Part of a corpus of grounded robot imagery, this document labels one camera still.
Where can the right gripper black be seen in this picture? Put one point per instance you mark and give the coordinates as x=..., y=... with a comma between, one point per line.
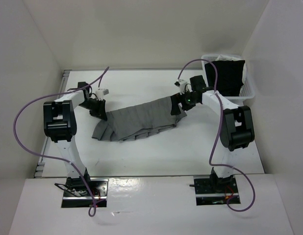
x=178, y=98

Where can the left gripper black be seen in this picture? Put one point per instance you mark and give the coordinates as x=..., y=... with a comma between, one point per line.
x=100, y=112

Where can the grey pleated skirt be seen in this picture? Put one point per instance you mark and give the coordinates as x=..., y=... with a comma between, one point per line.
x=138, y=122

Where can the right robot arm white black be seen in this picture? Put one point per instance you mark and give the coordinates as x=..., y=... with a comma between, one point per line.
x=234, y=132

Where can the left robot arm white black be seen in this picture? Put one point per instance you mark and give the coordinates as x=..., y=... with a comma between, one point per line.
x=61, y=127

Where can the black skirt in basket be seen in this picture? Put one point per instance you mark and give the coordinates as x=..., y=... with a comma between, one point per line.
x=230, y=77

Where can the white plastic basket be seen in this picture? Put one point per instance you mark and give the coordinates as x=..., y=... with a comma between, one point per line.
x=247, y=90

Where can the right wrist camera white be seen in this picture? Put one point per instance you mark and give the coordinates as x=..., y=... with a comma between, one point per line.
x=182, y=85

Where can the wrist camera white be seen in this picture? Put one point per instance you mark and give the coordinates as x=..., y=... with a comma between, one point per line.
x=182, y=85
x=100, y=93

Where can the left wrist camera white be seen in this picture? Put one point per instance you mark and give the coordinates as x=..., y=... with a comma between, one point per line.
x=100, y=93

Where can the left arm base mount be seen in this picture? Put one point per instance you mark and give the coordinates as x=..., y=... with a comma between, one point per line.
x=81, y=198

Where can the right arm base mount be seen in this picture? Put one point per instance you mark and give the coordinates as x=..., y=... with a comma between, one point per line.
x=210, y=190

